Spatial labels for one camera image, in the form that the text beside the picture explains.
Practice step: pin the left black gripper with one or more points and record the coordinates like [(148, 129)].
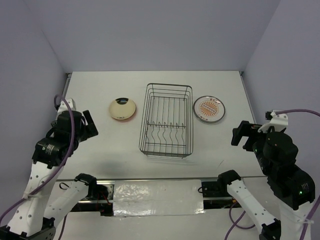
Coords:
[(89, 130)]

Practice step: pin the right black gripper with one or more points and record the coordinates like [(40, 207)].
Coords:
[(253, 128)]

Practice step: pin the white plate green rim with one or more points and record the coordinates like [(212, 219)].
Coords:
[(196, 117)]

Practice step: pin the cream plate floral print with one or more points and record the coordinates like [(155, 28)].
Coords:
[(122, 108)]

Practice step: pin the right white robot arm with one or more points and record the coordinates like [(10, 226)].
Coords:
[(294, 188)]

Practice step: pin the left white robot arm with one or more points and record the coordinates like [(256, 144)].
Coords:
[(35, 218)]

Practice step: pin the silver foil sheet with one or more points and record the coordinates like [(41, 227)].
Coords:
[(157, 198)]

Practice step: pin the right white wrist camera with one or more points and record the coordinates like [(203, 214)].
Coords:
[(276, 122)]

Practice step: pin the wire dish rack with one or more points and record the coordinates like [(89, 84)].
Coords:
[(167, 125)]

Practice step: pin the black metal base rail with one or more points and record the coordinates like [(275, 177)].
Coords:
[(215, 192)]

